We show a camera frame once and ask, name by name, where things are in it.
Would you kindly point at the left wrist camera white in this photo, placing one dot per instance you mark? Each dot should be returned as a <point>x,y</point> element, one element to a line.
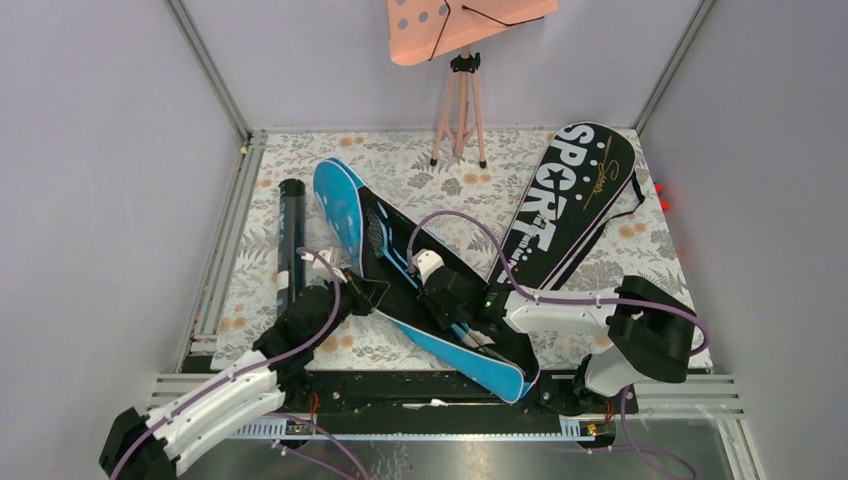
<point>333,256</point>

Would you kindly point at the black sport racket bag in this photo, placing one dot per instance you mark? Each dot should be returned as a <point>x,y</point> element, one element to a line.
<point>585,179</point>

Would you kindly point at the pink music stand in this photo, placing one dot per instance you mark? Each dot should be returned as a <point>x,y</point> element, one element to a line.
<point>421,30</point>

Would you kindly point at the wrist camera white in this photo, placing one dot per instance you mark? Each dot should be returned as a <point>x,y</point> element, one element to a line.
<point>333,256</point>
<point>427,262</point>

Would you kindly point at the floral table mat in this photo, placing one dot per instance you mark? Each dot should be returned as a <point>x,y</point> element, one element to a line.
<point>395,164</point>

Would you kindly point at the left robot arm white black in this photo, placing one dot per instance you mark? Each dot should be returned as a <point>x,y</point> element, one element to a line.
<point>166,441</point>

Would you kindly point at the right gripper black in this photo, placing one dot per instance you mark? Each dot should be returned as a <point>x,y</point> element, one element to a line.
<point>444,320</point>

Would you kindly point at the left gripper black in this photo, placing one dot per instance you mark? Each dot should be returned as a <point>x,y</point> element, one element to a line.
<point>365,292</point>

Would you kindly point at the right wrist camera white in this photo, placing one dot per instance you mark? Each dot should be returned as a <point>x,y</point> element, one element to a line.
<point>427,262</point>

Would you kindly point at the blue racket white grip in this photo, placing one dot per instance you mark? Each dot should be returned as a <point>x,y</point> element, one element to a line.
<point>388,232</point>

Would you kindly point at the black shuttlecock tube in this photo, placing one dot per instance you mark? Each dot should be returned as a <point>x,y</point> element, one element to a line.
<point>291,236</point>

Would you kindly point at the blue racket bag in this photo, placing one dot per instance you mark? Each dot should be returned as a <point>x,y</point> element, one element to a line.
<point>507,369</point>

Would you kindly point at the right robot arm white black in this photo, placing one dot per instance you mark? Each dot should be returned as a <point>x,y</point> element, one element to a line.
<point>647,333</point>

